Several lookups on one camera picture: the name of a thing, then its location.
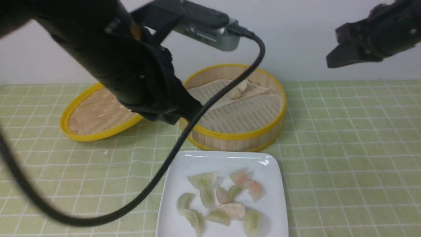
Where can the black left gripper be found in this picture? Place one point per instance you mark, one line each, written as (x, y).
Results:
(144, 80)

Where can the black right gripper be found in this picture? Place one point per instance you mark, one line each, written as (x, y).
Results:
(388, 30)

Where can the white dumpling back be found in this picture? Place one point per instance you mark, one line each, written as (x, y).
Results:
(236, 92)

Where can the white dumpling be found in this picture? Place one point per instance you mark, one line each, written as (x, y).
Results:
(222, 195)
(236, 92)
(235, 210)

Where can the white dumpling front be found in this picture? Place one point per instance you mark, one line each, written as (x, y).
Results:
(222, 195)

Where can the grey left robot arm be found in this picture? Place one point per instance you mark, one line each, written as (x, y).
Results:
(83, 28)

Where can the white square plate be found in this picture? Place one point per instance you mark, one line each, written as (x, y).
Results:
(261, 167)

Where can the yellow-rimmed bamboo steamer lid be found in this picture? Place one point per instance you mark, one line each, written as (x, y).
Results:
(96, 114)

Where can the green checkered tablecloth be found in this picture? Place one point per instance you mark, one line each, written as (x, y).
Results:
(349, 155)

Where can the yellow-rimmed bamboo steamer basket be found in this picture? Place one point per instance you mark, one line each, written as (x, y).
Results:
(248, 124)

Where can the green dumpling top left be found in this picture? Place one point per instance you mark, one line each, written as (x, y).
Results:
(203, 180)

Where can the green dumpling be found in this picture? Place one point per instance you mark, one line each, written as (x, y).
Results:
(195, 219)
(252, 223)
(234, 191)
(218, 216)
(184, 201)
(203, 180)
(207, 197)

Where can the green dumpling far left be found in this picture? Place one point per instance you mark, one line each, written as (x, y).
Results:
(184, 201)

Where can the green dumpling centre left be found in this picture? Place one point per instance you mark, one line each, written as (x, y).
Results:
(207, 197)

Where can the pink dumpling top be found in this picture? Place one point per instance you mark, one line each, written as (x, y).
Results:
(240, 176)

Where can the pink dumpling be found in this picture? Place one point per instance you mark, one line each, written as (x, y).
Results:
(240, 176)
(254, 188)

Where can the green dumpling bottom left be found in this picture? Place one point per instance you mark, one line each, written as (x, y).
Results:
(195, 219)

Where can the green dumpling lower middle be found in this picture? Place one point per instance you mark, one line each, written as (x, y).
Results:
(218, 216)

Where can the pink dumpling right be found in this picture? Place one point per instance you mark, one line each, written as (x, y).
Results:
(254, 188)

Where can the white dumpling lower middle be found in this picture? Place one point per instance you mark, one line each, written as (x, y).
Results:
(235, 210)

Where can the green dumpling bottom right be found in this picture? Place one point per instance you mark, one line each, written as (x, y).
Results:
(252, 223)

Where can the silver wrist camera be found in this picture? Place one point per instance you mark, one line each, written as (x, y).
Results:
(190, 19)

